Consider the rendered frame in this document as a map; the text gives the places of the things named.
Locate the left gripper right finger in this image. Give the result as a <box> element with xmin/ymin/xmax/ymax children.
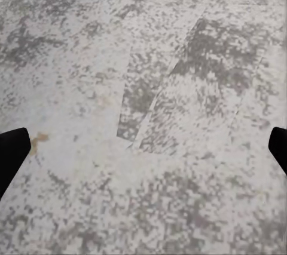
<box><xmin>268</xmin><ymin>127</ymin><xmax>287</xmax><ymax>174</ymax></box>

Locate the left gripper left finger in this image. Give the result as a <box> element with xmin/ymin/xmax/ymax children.
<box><xmin>0</xmin><ymin>127</ymin><xmax>31</xmax><ymax>199</ymax></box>

